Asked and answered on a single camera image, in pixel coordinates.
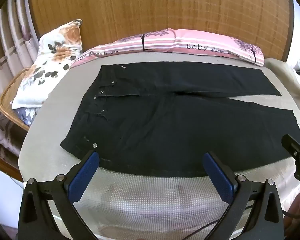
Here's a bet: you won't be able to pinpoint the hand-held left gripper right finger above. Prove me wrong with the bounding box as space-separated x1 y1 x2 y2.
202 151 284 240

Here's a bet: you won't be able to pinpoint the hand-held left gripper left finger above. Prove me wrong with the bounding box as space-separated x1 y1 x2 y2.
18 150 100 240

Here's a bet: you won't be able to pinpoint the black pants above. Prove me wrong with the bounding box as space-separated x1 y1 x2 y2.
60 64 300 178

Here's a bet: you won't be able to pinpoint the person's right forearm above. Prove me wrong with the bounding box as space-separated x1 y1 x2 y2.
282 189 300 240

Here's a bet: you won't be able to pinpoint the beige quilt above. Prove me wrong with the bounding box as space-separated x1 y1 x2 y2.
264 58 300 130

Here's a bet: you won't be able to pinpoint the blue patterned cushion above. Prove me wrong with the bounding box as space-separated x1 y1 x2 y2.
15 106 37 127

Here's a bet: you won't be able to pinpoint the wicker chair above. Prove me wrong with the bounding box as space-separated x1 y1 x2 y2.
0 67 33 132

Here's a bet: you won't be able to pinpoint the floral pillow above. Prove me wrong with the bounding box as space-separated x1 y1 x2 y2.
12 19 83 110

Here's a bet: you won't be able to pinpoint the pink striped pillow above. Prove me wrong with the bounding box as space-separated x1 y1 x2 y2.
70 28 265 68

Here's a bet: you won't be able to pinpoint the patterned curtain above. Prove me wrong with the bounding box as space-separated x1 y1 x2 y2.
0 0 42 155

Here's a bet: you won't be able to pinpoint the wooden headboard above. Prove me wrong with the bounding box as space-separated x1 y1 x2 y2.
27 0 294 62

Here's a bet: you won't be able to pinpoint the black cable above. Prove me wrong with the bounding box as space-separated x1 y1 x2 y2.
182 204 254 240

